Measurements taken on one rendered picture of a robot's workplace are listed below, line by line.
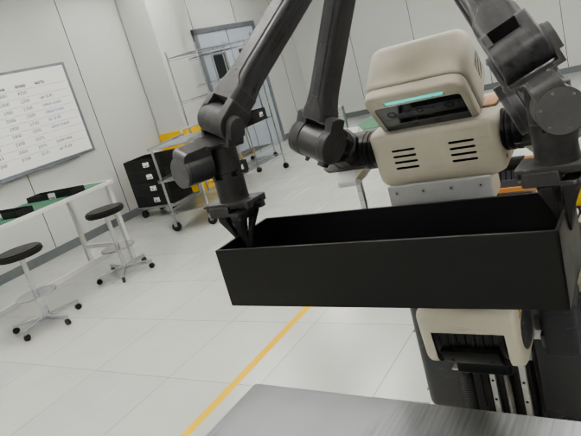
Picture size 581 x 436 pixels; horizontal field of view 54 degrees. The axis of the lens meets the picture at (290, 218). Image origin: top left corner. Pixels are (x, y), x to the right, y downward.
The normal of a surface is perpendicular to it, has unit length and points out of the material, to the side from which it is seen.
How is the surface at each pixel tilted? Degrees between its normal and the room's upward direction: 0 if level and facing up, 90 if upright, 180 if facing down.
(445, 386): 90
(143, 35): 90
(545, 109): 88
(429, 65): 42
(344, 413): 0
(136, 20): 90
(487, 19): 48
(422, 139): 98
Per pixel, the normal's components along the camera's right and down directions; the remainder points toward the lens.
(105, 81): 0.83, -0.08
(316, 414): -0.26, -0.93
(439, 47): -0.53, -0.44
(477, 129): -0.46, 0.49
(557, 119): -0.26, 0.30
